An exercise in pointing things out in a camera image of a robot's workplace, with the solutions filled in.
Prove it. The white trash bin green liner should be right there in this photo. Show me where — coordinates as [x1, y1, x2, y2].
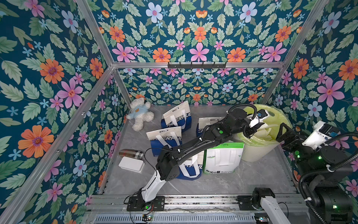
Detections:
[233, 104, 292, 162]

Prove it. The white bag green top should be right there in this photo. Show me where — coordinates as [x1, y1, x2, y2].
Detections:
[203, 142, 244, 174]

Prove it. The blue white tote bag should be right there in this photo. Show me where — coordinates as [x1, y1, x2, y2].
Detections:
[161, 101, 192, 132]
[177, 152, 204, 181]

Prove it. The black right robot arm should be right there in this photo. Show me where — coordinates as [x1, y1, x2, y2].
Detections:
[276, 121, 358, 224]

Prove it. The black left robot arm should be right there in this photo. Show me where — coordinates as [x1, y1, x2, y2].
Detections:
[125, 104, 269, 212]

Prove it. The middle right blue white bag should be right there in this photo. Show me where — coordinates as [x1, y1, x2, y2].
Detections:
[196, 117, 224, 137]

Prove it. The middle left blue white bag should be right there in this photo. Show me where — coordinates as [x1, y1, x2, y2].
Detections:
[146, 127, 182, 157]

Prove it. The white teddy bear blue shirt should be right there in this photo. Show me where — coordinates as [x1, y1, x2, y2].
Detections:
[126, 98, 154, 132]

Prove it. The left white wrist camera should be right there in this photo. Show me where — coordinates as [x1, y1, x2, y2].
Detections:
[247, 109, 271, 127]

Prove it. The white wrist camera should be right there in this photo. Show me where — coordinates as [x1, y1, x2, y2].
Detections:
[302, 121, 340, 150]
[247, 109, 271, 127]

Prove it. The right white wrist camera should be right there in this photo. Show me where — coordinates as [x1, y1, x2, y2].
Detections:
[302, 121, 340, 150]

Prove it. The black wall hook rail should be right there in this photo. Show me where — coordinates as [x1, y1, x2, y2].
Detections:
[167, 62, 227, 70]

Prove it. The white pad near wall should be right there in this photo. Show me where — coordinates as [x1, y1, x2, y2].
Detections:
[118, 156, 145, 173]

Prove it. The plaid box near wall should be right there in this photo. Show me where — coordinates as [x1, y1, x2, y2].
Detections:
[119, 149, 144, 160]

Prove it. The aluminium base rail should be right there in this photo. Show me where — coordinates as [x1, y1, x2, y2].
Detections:
[89, 194, 319, 224]

